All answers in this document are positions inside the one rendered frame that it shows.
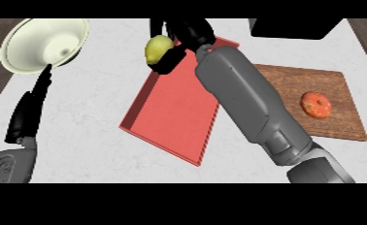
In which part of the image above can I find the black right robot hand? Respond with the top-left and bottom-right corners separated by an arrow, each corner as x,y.
148,17 -> 218,76

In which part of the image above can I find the yellow-green lemon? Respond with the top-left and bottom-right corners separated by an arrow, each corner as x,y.
144,34 -> 176,66

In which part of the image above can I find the black box-shaped appliance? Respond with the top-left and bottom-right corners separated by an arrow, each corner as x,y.
249,17 -> 345,41

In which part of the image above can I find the red shallow box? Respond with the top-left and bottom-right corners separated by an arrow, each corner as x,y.
117,35 -> 242,168

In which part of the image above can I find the brown wooden cutting board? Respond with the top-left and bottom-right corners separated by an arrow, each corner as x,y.
252,63 -> 367,143

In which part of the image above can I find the pale cream bowl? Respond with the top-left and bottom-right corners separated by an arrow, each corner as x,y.
0,18 -> 92,76

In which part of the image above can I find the orange-red round fruit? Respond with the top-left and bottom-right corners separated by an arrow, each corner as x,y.
299,90 -> 335,120

